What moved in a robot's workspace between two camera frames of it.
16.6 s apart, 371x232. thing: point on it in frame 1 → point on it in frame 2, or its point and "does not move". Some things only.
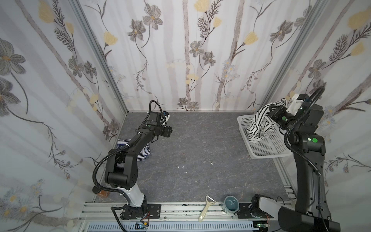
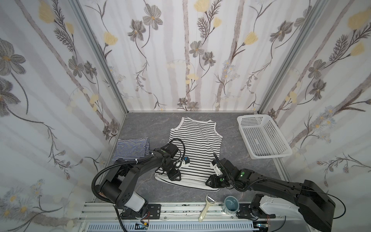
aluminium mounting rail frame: [181, 217] does not move
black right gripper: [276, 112] → [219, 177]
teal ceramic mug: [231, 205] does not move
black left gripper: [167, 132] → [171, 169]
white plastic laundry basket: [274, 145] does not move
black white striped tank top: [263, 122] → [194, 143]
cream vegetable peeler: [210, 201] does not move
